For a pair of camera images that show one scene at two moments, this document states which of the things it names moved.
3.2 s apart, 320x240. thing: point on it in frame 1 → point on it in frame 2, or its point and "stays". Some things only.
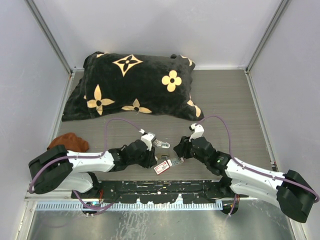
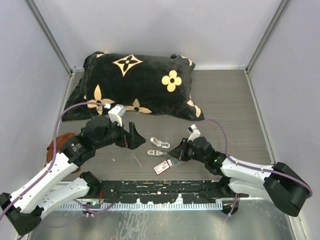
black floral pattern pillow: [112, 82] stays
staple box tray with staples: [175, 160] stays
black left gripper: [153, 154] → [127, 136]
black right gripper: [180, 148] stays
